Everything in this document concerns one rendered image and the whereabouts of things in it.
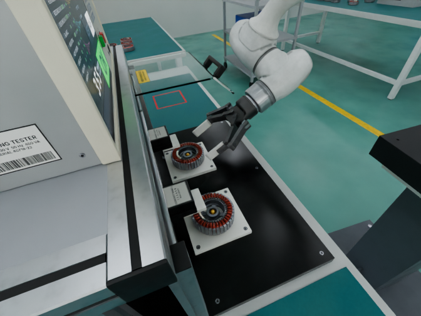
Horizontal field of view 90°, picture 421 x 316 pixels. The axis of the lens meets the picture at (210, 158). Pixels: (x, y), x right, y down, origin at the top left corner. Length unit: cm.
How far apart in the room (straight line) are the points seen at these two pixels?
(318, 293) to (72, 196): 50
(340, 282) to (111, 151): 53
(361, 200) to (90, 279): 173
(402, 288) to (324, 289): 101
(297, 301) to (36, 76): 56
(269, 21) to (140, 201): 63
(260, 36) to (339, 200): 131
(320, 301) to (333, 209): 116
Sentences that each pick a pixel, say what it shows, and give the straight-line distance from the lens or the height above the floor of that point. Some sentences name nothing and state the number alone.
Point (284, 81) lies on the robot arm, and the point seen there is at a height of 101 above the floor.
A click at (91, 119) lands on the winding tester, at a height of 117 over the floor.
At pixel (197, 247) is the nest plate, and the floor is 78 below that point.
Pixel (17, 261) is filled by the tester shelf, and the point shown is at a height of 111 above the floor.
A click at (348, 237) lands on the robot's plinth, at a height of 2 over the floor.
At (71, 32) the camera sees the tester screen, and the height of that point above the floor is 124.
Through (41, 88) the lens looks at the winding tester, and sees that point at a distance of 24.
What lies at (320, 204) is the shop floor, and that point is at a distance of 167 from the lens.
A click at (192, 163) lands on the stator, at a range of 67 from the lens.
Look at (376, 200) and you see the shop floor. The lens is 186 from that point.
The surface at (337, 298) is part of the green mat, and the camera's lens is 59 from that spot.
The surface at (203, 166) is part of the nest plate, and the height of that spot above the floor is 78.
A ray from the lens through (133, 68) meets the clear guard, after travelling 71.
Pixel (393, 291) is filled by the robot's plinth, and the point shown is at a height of 2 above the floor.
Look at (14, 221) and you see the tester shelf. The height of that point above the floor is 111.
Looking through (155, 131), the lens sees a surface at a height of 92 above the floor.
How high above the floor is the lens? 128
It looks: 43 degrees down
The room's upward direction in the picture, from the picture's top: 5 degrees counter-clockwise
